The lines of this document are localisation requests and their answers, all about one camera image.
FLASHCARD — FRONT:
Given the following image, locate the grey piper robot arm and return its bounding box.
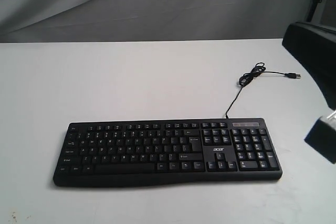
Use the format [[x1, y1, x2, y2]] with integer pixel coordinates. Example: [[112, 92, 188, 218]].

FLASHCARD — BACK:
[[282, 22, 335, 110]]

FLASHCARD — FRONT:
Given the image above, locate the black acer keyboard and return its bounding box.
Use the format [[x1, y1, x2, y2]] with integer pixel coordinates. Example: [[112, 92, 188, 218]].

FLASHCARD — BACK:
[[53, 118, 282, 187]]

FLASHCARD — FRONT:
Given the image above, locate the grey backdrop cloth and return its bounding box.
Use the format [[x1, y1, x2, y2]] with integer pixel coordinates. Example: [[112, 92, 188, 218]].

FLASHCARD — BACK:
[[1, 0, 312, 42]]

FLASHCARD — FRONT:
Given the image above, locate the black keyboard usb cable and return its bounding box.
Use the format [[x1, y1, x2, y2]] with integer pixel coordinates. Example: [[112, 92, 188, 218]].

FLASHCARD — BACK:
[[224, 62, 302, 119]]

